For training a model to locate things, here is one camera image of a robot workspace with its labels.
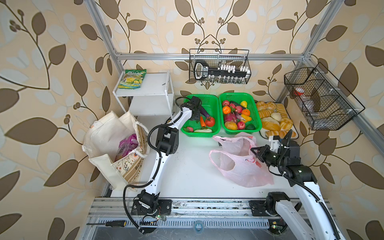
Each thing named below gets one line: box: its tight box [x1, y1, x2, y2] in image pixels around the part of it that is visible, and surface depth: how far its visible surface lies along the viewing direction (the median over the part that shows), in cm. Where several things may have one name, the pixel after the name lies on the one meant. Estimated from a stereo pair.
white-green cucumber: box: [193, 129, 213, 133], surface depth 101 cm
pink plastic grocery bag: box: [209, 132, 274, 188], surface depth 73 cm
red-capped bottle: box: [293, 87, 320, 117], surface depth 81 cm
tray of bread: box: [255, 100, 299, 140], surface depth 107 cm
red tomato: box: [205, 116, 215, 127], surface depth 104 cm
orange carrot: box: [199, 116, 206, 127], surface depth 107 cm
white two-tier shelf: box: [112, 70, 175, 120], surface depth 87 cm
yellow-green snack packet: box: [118, 69, 147, 89], surface depth 86 cm
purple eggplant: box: [200, 106, 210, 118], surface depth 114 cm
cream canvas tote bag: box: [82, 111, 150, 189], surface depth 78 cm
